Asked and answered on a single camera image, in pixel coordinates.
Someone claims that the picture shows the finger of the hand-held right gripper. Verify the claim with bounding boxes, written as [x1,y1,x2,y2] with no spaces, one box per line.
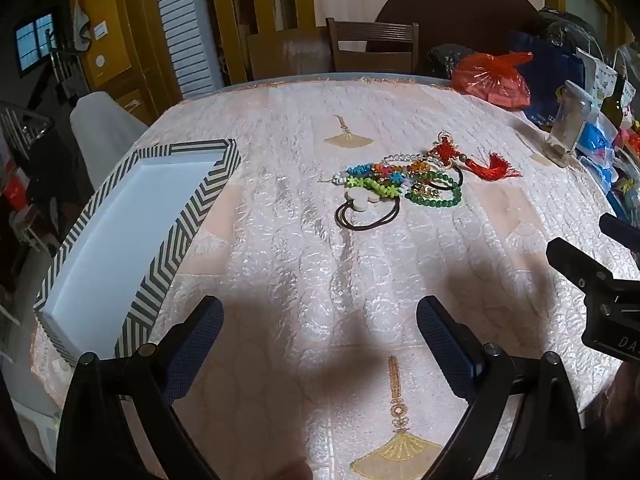
[546,237,616,293]
[598,212,640,256]

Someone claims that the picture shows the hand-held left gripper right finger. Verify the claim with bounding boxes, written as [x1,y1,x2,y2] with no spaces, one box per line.
[416,296,586,480]

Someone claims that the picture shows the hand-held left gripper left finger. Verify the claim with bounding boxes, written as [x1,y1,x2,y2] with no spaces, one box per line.
[56,296,225,480]

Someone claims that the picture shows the striped chevron box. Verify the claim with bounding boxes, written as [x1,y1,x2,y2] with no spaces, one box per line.
[32,138,242,367]

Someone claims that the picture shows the green bead bracelet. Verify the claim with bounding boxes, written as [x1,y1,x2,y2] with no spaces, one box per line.
[407,170,463,208]

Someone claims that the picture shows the blue plastic packet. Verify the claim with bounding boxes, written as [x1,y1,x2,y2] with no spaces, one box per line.
[575,110,621,186]

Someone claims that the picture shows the clear plastic jar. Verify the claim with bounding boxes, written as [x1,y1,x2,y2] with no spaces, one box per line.
[543,80,598,167]

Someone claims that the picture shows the red knot tassel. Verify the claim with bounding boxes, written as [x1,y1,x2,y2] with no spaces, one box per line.
[427,131,523,181]

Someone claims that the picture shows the dark glass bottle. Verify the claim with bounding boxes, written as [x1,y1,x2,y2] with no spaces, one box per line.
[600,72,631,131]

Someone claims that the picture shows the dark blue bag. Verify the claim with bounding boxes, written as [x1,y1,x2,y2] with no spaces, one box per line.
[509,30,586,126]

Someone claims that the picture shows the red plastic bag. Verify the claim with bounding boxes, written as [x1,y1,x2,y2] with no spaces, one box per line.
[451,51,534,112]

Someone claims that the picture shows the large black plastic bag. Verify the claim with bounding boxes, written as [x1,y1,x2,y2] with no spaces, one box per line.
[532,8,606,56]

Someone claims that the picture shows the white chair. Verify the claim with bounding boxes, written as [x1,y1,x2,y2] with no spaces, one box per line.
[70,91,151,191]

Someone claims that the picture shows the small black bag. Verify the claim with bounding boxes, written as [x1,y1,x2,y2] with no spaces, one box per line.
[427,45,476,78]

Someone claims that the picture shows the round dark brown board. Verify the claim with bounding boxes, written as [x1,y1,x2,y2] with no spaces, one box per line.
[375,0,543,53]

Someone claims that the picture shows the dark wooden chair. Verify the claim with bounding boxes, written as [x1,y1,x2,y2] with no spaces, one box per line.
[326,17,420,76]

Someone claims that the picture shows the white louvred door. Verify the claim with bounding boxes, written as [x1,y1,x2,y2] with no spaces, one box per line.
[150,0,226,98]

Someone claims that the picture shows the hanging white plastic bag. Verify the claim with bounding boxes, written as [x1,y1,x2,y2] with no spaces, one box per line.
[72,0,91,53]

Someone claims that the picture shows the window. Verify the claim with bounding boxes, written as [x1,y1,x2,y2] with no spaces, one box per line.
[14,10,57,73]

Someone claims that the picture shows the plain black hair tie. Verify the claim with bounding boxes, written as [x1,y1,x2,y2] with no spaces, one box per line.
[360,195,401,231]

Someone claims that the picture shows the hair tie with white heart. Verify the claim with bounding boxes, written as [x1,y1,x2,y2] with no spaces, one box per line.
[335,187,383,233]

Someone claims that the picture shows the clear bead bracelet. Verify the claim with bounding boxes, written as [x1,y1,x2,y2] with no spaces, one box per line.
[385,151,441,166]

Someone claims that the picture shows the multicolour bead bracelet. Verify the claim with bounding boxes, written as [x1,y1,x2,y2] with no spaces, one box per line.
[332,160,416,198]

